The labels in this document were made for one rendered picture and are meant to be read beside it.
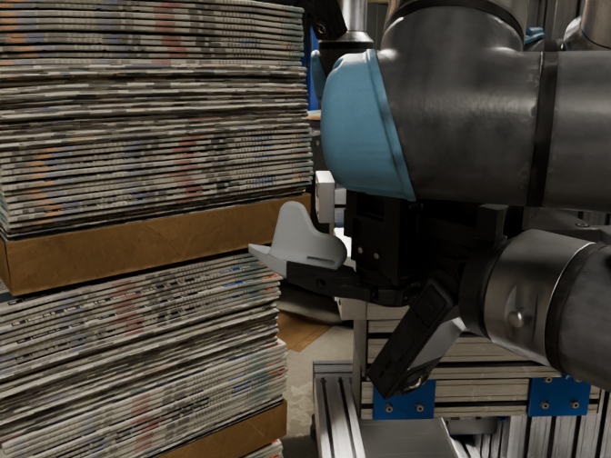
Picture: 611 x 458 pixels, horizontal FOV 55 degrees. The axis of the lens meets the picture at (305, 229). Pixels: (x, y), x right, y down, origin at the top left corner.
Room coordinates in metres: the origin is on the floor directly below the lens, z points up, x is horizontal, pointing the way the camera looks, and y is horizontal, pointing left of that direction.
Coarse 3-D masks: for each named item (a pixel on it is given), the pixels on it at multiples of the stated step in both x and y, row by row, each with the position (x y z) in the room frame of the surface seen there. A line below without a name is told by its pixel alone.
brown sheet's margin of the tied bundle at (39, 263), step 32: (128, 224) 0.47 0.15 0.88; (160, 224) 0.48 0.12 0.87; (192, 224) 0.50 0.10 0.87; (224, 224) 0.52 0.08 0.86; (256, 224) 0.54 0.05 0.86; (0, 256) 0.44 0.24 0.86; (32, 256) 0.42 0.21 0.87; (64, 256) 0.44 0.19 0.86; (96, 256) 0.45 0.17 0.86; (128, 256) 0.47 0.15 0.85; (160, 256) 0.48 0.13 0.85; (192, 256) 0.50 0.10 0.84; (32, 288) 0.42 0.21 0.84
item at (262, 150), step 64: (0, 0) 0.43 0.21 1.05; (64, 0) 0.45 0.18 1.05; (128, 0) 0.49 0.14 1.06; (192, 0) 0.52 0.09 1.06; (0, 64) 0.43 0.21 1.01; (64, 64) 0.45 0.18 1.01; (128, 64) 0.48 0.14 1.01; (192, 64) 0.51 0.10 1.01; (256, 64) 0.55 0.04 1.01; (0, 128) 0.42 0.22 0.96; (64, 128) 0.44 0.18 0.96; (128, 128) 0.47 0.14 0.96; (192, 128) 0.51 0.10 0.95; (256, 128) 0.54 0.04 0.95; (0, 192) 0.42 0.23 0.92; (64, 192) 0.44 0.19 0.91; (128, 192) 0.47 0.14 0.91; (192, 192) 0.50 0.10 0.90; (256, 192) 0.55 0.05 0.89
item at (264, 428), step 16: (256, 416) 0.54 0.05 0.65; (272, 416) 0.55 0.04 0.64; (224, 432) 0.52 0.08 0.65; (240, 432) 0.53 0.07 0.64; (256, 432) 0.54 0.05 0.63; (272, 432) 0.55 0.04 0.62; (192, 448) 0.49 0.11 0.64; (208, 448) 0.51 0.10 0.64; (224, 448) 0.52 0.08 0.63; (240, 448) 0.53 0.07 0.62; (256, 448) 0.54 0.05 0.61
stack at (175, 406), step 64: (0, 320) 0.41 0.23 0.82; (64, 320) 0.43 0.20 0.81; (128, 320) 0.47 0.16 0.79; (192, 320) 0.51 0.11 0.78; (256, 320) 0.55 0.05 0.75; (0, 384) 0.40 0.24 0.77; (64, 384) 0.43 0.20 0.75; (128, 384) 0.47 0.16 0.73; (192, 384) 0.50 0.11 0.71; (256, 384) 0.55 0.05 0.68; (0, 448) 0.41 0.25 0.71; (64, 448) 0.42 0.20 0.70; (128, 448) 0.46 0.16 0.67
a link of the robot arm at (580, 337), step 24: (576, 264) 0.29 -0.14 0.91; (600, 264) 0.28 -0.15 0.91; (576, 288) 0.28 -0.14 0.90; (600, 288) 0.27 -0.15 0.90; (552, 312) 0.28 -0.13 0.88; (576, 312) 0.27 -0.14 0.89; (600, 312) 0.26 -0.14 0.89; (552, 336) 0.28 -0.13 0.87; (576, 336) 0.27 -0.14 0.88; (600, 336) 0.26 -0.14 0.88; (552, 360) 0.28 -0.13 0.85; (576, 360) 0.27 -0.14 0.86; (600, 360) 0.26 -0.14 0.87; (600, 384) 0.26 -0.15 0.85
